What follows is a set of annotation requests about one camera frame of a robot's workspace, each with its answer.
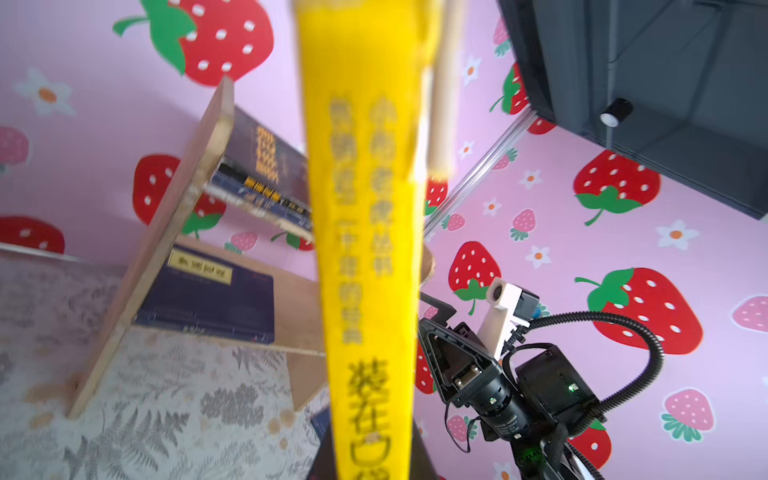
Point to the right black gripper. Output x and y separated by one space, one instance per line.
454 362

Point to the blue book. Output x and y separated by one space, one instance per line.
197 293
320 422

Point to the black book yellow title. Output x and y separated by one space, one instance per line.
266 157

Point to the yellow cartoon cover book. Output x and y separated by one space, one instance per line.
380 100

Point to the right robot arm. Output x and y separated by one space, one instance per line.
528 395

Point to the wooden two-tier shelf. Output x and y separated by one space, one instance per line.
298 311

